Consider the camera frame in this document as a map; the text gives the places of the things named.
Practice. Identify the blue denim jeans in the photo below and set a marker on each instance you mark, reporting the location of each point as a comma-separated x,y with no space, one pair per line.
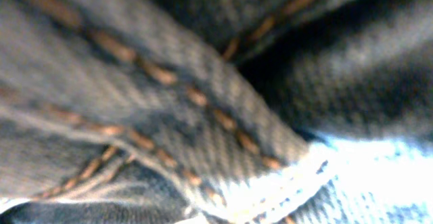
216,111

